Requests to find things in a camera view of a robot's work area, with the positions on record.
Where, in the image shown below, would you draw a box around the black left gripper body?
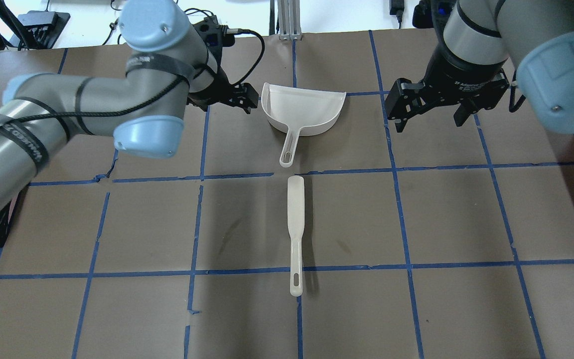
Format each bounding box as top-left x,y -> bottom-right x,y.
187,14 -> 260,114

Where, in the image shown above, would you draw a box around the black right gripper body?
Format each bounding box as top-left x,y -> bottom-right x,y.
385,43 -> 509,120

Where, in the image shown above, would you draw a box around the beige plastic dustpan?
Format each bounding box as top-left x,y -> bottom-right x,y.
261,82 -> 347,168

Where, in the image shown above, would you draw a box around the white brush black bristles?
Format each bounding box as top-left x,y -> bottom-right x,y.
287,176 -> 305,297

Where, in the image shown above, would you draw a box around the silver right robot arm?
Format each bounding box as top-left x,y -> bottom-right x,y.
385,0 -> 574,134

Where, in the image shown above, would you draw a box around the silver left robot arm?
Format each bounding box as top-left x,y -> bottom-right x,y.
0,0 -> 259,212

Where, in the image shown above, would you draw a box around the aluminium frame post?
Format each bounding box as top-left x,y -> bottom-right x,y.
269,0 -> 302,41

